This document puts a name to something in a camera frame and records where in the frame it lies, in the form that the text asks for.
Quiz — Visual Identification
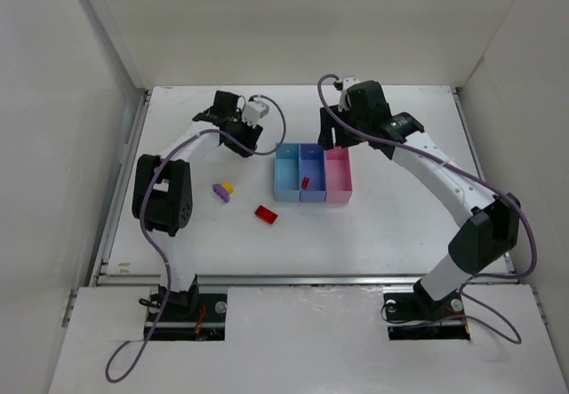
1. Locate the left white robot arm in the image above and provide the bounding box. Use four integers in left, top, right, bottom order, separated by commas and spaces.
132, 91, 269, 311

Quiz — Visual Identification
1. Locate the purple yellow lego flower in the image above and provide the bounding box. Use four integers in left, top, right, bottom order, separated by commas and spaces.
212, 181, 234, 203

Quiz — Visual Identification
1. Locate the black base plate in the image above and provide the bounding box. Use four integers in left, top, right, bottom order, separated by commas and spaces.
381, 292, 470, 341
150, 286, 228, 342

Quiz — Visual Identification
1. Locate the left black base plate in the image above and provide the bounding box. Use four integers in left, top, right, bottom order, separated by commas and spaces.
150, 286, 228, 342

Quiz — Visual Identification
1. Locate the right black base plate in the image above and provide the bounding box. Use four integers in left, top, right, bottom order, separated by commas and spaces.
381, 292, 470, 341

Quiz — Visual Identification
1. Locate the dark blue container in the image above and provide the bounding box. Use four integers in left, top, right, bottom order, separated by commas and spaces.
300, 143, 326, 203

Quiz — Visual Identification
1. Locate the large red lego brick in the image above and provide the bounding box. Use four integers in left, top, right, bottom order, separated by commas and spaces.
254, 205, 278, 225

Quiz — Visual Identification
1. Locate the pink container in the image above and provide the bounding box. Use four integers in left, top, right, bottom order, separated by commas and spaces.
325, 147, 353, 205

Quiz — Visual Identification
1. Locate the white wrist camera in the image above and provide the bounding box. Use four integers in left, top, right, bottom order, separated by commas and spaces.
333, 76, 360, 112
241, 97, 269, 127

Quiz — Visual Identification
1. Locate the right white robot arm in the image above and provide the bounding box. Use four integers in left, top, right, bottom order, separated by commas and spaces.
318, 75, 520, 311

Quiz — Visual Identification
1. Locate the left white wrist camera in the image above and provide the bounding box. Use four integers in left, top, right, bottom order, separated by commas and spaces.
241, 97, 269, 127

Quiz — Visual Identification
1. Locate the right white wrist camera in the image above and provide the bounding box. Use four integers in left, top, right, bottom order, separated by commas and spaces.
333, 76, 360, 112

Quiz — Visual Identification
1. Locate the aluminium rail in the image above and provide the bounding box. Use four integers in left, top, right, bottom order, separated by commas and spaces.
88, 271, 519, 288

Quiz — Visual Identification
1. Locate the light blue container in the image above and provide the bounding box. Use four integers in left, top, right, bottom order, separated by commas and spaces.
274, 142, 301, 203

